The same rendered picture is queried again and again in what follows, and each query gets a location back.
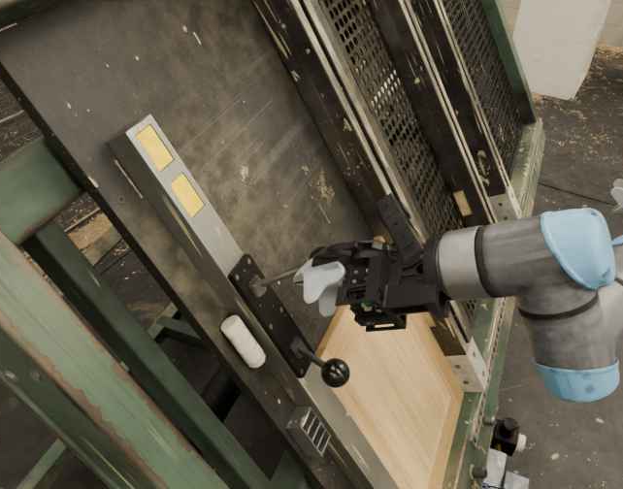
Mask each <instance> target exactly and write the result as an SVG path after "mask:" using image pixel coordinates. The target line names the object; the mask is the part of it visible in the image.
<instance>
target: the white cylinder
mask: <svg viewBox="0 0 623 489"><path fill-rule="evenodd" d="M221 331H222V332H223V333H224V335H225V336H226V337H227V339H228V340H229V341H230V343H231V344H233V346H234V347H235V348H236V350H237V351H238V352H239V354H240V355H241V356H242V358H243V359H244V361H245V362H246V363H247V364H248V365H249V366H250V367H251V368H258V367H260V366H261V365H262V364H263V363H264V362H265V357H266V355H265V353H264V351H263V349H262V348H261V347H260V345H259V344H258V342H257V341H256V340H255V338H254V337H253V335H252V334H251V333H250V331H249V330H248V328H247V327H246V326H245V324H244V322H243V321H242V320H241V318H240V317H239V316H238V315H232V316H230V317H228V318H227V319H225V320H224V321H223V323H222V324H221Z"/></svg>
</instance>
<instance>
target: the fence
mask: <svg viewBox="0 0 623 489"><path fill-rule="evenodd" d="M149 125H150V126H151V127H152V129H153V130H154V132H155V133H156V135H157V136H158V137H159V139H160V140H161V142H162V143H163V145H164V146H165V148H167V150H168V151H169V153H170V154H171V156H172V157H173V160H172V161H171V162H170V163H169V164H168V165H167V166H166V167H164V168H163V169H162V170H161V171H159V170H158V168H157V167H156V166H155V164H154V163H153V161H152V160H151V158H150V157H149V155H148V154H147V152H146V151H145V149H144V148H143V146H142V145H141V143H140V142H139V140H138V139H137V138H136V135H137V134H138V133H139V132H141V131H142V130H143V129H145V128H146V127H147V126H149ZM107 144H108V145H109V147H110V148H111V150H112V151H113V152H114V154H115V156H116V157H117V158H118V160H119V161H120V163H121V164H122V165H123V167H124V168H125V169H126V171H127V172H128V174H129V175H130V176H131V178H132V179H133V181H135V182H136V184H137V185H138V186H139V188H140V189H141V191H142V192H143V193H144V195H145V196H146V198H147V199H148V201H149V202H150V204H151V205H152V206H153V208H154V209H155V210H156V212H157V213H158V215H159V216H160V217H161V219H162V220H163V222H164V223H165V224H166V226H167V227H168V229H169V230H170V231H171V233H172V234H173V235H174V237H175V238H176V240H177V241H178V242H179V244H180V246H181V247H182V248H183V250H184V251H185V252H186V254H187V255H188V257H189V258H190V259H191V261H192V262H193V264H194V265H195V266H196V268H197V269H198V271H199V272H200V273H201V275H202V276H203V277H204V279H205V280H206V282H207V283H208V284H209V286H210V287H211V289H212V290H213V292H214V293H215V294H216V296H217V297H218V299H219V300H220V301H221V303H222V304H223V306H225V307H226V309H227V310H228V312H229V313H230V314H231V316H232V315H238V316H239V317H240V318H241V320H242V321H243V322H244V324H245V326H246V327H247V328H248V330H249V331H250V333H251V334H252V335H253V337H254V338H255V340H256V341H257V342H258V344H259V345H260V347H261V348H262V349H263V351H264V353H265V355H266V357H265V363H266V365H267V366H268V367H269V369H270V370H271V372H272V373H273V374H274V376H275V377H276V379H277V380H278V381H279V383H280V384H281V386H282V387H283V389H284V390H285V391H286V393H287V394H288V396H289V397H290V398H291V400H292V401H293V402H294V404H295V405H296V407H310V408H312V409H313V411H314V412H315V414H316V415H317V416H318V418H319V419H320V421H321V422H322V424H323V425H324V426H325V428H326V429H327V431H328V432H329V433H330V435H331V438H330V439H329V441H328V443H327V446H326V448H327V449H328V450H329V452H330V453H331V455H332V456H333V457H334V459H335V460H336V462H337V463H338V464H339V466H340V467H341V468H342V470H343V471H344V473H345V474H346V476H347V477H348V479H349V480H350V481H351V483H352V484H353V486H354V487H355V488H356V489H400V488H399V486H398V485H397V483H396V482H395V480H394V479H393V477H392V476H391V474H390V473H389V471H388V470H387V468H386V467H385V466H384V465H383V463H382V462H381V460H380V459H379V457H378V456H377V454H376V452H375V451H374V449H373V448H372V446H371V445H370V443H369V442H368V440H367V439H366V437H365V436H364V434H363V433H362V431H361V430H360V428H359V427H358V425H357V424H356V422H355V421H354V419H353V418H352V416H351V415H350V413H349V412H348V410H347V409H346V407H345V406H344V404H343V402H342V401H341V399H340V398H339V396H338V395H337V393H336V392H335V390H334V389H333V387H330V386H328V385H327V384H325V382H324V381H323V379H322V377H321V370H320V369H319V367H318V366H317V365H315V363H313V362H311V364H310V366H309V368H308V370H307V372H306V374H305V376H304V378H298V377H297V376H296V375H295V374H294V373H293V371H292V370H291V369H290V367H289V366H288V364H287V363H286V361H285V360H284V359H283V357H282V356H281V354H280V353H279V351H278V349H277V348H276V347H275V345H274V344H273V342H272V341H271V339H270V338H269V337H268V335H267V334H266V332H265V331H264V329H263V328H262V327H261V325H260V324H259V322H258V321H257V319H256V318H255V316H254V315H253V314H252V312H251V311H250V309H249V308H248V306H247V305H246V303H245V302H244V300H243V299H242V297H241V296H240V295H239V293H238V292H237V290H236V289H235V287H234V286H233V284H232V283H231V282H230V280H229V279H228V275H229V274H230V272H231V271H232V270H233V268H234V267H235V266H236V264H237V263H238V262H239V261H240V259H241V258H242V257H243V255H244V254H243V252H242V251H241V249H240V248H239V246H238V245H237V243H236V242H235V240H234V239H233V237H232V236H231V234H230V233H229V231H228V230H227V228H226V227H225V225H224V224H223V222H222V221H221V219H220V218H219V216H218V215H217V213H216V212H215V210H214V209H213V207H212V205H211V204H210V202H209V201H208V199H207V198H206V196H205V195H204V193H203V192H202V190H201V189H200V187H199V186H198V184H197V183H196V181H195V180H194V178H193V177H192V176H191V175H190V173H189V172H188V170H187V169H186V167H185V166H184V164H183V163H182V161H181V160H180V158H179V156H178V155H177V153H176V152H175V150H174V149H173V147H172V146H171V144H170V142H169V141H168V139H167V138H166V136H165V135H164V133H163V132H162V130H161V129H160V127H159V126H158V124H157V123H156V121H155V120H154V118H153V117H152V115H151V114H149V115H146V116H144V117H142V118H140V119H138V120H136V121H134V122H132V123H130V124H129V125H127V126H126V127H125V128H123V129H122V130H121V131H119V132H118V133H116V134H115V135H114V136H112V137H111V138H110V139H108V140H107ZM180 174H184V176H185V177H186V179H187V180H188V182H189V183H190V185H191V186H192V188H193V189H194V191H195V192H196V194H197V195H198V197H199V198H200V200H201V201H202V202H203V204H204V206H203V207H202V208H201V209H200V210H199V211H197V212H196V213H195V214H194V215H193V216H192V217H191V216H190V214H189V213H188V211H187V210H186V208H185V207H184V205H183V204H182V203H181V201H180V199H179V198H178V196H177V195H176V193H175V192H174V191H173V189H172V188H171V186H170V185H169V184H171V183H172V182H173V181H174V180H175V179H176V178H177V177H178V176H179V175H180Z"/></svg>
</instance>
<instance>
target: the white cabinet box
mask: <svg viewBox="0 0 623 489"><path fill-rule="evenodd" d="M610 3H611V0H521V4H520V8H519V12H518V16H517V21H516V24H515V28H514V32H513V37H512V39H513V41H514V44H515V47H516V50H517V53H518V56H519V59H520V62H521V65H522V68H523V71H524V74H525V77H526V80H527V83H528V85H529V88H530V91H531V92H535V93H538V94H542V95H547V96H551V97H556V98H560V99H564V100H573V98H574V97H575V95H576V93H577V91H578V89H579V88H580V86H581V84H582V82H583V80H584V78H585V77H586V74H587V72H588V69H589V66H590V63H591V60H592V57H593V54H594V52H595V49H596V46H597V44H598V41H599V38H600V35H601V32H602V29H603V26H604V23H605V20H606V17H607V12H608V9H609V6H610Z"/></svg>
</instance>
